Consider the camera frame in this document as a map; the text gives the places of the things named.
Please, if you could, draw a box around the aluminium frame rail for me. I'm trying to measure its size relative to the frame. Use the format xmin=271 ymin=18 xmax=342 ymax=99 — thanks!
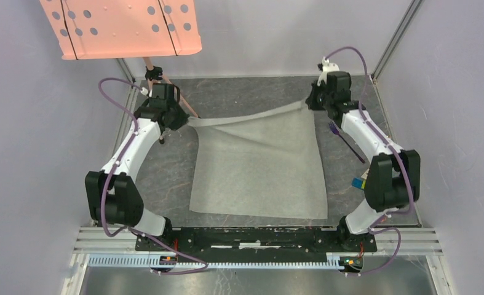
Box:
xmin=73 ymin=227 xmax=443 ymax=270

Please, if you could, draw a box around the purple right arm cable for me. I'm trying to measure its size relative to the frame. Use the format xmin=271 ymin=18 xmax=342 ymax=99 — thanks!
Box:
xmin=323 ymin=45 xmax=415 ymax=278

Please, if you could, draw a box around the grey cloth napkin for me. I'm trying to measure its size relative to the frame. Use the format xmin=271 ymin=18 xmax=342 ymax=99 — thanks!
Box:
xmin=189 ymin=101 xmax=328 ymax=219

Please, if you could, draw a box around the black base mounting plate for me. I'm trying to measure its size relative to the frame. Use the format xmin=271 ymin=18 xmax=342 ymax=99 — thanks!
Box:
xmin=135 ymin=226 xmax=378 ymax=264

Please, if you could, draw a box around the pink music stand tripod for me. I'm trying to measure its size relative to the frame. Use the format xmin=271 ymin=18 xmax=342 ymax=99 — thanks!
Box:
xmin=39 ymin=0 xmax=203 ymax=145

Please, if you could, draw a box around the blue toy brick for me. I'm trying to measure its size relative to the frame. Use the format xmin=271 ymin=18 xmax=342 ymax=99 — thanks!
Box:
xmin=351 ymin=178 xmax=366 ymax=191

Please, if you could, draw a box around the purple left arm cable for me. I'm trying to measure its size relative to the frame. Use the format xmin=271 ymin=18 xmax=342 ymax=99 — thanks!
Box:
xmin=98 ymin=77 xmax=209 ymax=277

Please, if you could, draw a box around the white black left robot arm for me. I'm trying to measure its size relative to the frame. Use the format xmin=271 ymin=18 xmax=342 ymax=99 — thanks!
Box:
xmin=84 ymin=83 xmax=189 ymax=251

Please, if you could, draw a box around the purple metal fork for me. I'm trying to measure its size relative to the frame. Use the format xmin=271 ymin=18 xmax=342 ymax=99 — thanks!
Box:
xmin=329 ymin=121 xmax=366 ymax=163

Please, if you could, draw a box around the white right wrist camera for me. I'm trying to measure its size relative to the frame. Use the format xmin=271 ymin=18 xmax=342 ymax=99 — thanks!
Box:
xmin=317 ymin=57 xmax=339 ymax=86

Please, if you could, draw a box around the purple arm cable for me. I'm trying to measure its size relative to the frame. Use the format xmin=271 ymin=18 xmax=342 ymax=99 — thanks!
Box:
xmin=98 ymin=77 xmax=209 ymax=277
xmin=323 ymin=45 xmax=415 ymax=278

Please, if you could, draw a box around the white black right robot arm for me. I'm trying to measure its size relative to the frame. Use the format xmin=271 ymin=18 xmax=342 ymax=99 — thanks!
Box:
xmin=306 ymin=71 xmax=421 ymax=251

